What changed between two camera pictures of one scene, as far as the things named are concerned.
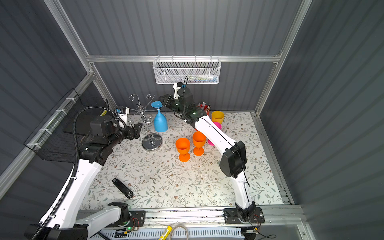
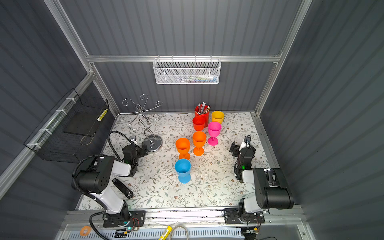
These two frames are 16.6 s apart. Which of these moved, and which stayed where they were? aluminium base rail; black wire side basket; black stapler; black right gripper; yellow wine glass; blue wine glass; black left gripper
Moved: black right gripper; blue wine glass; black left gripper
Stayed: black stapler; black wire side basket; aluminium base rail; yellow wine glass
